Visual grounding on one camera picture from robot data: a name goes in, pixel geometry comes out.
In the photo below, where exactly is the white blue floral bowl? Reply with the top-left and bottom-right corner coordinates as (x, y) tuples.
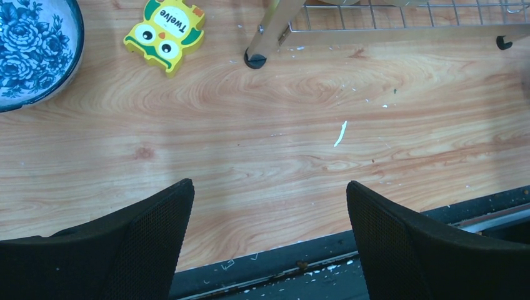
(1, 1), (85, 113)

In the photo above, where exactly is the steel two-tier dish rack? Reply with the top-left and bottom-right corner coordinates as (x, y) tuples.
(244, 1), (529, 69)

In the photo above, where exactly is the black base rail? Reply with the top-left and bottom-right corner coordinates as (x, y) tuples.
(169, 186), (529, 299)

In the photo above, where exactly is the yellow green toy block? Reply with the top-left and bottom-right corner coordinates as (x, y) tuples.
(123, 0), (206, 78)

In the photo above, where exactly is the white tape scrap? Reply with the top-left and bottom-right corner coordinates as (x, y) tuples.
(333, 121), (348, 148)

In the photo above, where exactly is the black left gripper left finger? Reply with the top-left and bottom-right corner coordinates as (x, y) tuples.
(1, 179), (194, 299)

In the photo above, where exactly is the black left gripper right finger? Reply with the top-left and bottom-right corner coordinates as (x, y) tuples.
(346, 181), (529, 299)

